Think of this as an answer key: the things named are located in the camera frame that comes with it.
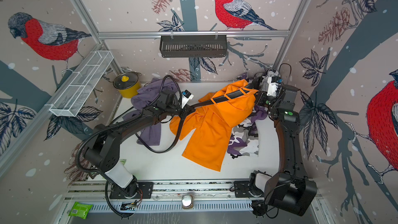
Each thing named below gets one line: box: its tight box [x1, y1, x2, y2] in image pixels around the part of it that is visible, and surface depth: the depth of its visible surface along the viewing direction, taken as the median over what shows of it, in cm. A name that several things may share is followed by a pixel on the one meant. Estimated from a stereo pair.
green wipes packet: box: [68, 201, 94, 220], surface depth 69 cm
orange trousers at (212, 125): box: [169, 79, 259, 172], surface depth 87 cm
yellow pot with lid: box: [112, 72, 141, 99], surface depth 109 cm
